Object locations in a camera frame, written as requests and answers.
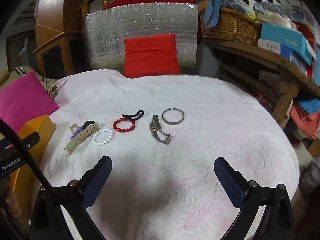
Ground orange cardboard box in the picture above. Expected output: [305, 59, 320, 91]
[10, 114, 56, 223]

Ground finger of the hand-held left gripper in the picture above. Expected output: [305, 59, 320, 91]
[18, 132, 41, 152]

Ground white patterned box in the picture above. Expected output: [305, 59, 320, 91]
[257, 38, 282, 54]

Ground blue cardboard box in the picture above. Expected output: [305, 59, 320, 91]
[260, 23, 317, 65]

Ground beige hair claw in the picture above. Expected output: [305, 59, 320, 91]
[64, 121, 100, 155]

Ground beige patterned cloth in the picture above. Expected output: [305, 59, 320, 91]
[15, 66, 60, 98]

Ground silver bangle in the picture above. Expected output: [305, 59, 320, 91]
[161, 108, 185, 125]

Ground white textured blanket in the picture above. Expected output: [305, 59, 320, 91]
[32, 69, 300, 240]

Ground pile of folded clothes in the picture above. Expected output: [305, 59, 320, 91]
[290, 97, 320, 140]

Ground blue cloth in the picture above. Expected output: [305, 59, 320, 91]
[203, 0, 250, 28]

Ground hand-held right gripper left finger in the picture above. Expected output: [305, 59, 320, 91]
[30, 155, 113, 240]

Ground red pillow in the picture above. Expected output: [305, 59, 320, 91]
[123, 33, 181, 78]

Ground brown wooden cabinet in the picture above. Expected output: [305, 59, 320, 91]
[32, 0, 85, 78]

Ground black hair clip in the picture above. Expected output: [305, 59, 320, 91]
[122, 109, 145, 119]

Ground wooden shelf table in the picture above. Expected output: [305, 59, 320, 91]
[201, 37, 320, 124]

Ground red bead bracelet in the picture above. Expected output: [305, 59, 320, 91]
[112, 118, 136, 133]

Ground black cable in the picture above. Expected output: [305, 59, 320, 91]
[0, 118, 60, 198]

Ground white bead bracelet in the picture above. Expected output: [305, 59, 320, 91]
[92, 128, 114, 147]

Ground silver foil insulation mat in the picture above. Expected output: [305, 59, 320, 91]
[83, 2, 199, 77]

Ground wicker basket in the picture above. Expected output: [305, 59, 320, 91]
[199, 6, 262, 47]

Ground metal wristwatch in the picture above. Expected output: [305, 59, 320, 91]
[149, 114, 173, 145]

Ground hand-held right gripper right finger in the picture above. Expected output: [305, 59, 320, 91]
[214, 157, 294, 240]

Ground pink pillow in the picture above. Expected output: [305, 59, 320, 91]
[0, 70, 60, 137]

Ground person's left hand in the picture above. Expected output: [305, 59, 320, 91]
[0, 175, 23, 221]

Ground clear plastic bag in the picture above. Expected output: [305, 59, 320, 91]
[252, 1, 300, 28]

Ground purple bead bracelet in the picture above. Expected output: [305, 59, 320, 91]
[70, 127, 88, 140]

